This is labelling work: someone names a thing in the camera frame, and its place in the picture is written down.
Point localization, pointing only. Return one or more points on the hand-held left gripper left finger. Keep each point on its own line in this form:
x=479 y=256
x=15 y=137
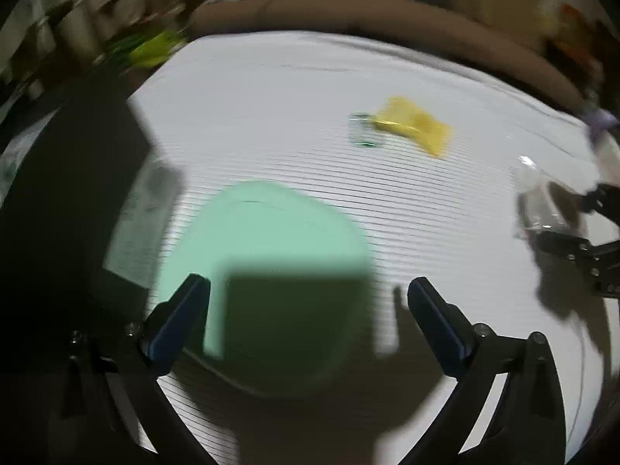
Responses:
x=180 y=319

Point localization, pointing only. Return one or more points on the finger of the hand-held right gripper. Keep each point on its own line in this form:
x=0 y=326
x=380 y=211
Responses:
x=576 y=249
x=603 y=198

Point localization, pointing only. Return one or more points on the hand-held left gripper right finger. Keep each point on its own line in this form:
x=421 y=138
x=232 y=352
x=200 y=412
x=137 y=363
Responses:
x=436 y=324

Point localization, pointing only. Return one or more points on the clear packet with brown contents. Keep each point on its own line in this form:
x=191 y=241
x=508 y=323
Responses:
x=540 y=203

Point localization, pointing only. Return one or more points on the mint green plate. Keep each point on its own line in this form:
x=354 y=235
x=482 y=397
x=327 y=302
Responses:
x=271 y=232

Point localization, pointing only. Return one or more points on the black box container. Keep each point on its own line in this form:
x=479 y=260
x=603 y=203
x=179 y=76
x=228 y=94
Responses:
x=72 y=179

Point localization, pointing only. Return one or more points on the purple black object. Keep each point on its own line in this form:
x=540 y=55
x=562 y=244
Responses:
x=603 y=120

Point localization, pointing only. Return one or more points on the small clear glass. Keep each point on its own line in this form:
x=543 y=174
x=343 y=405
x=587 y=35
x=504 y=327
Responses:
x=364 y=131

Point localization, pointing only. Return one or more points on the yellow green bag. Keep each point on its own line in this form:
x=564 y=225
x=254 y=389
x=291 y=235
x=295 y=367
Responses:
x=150 y=49

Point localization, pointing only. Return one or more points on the brown sofa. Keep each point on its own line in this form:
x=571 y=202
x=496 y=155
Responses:
x=387 y=19

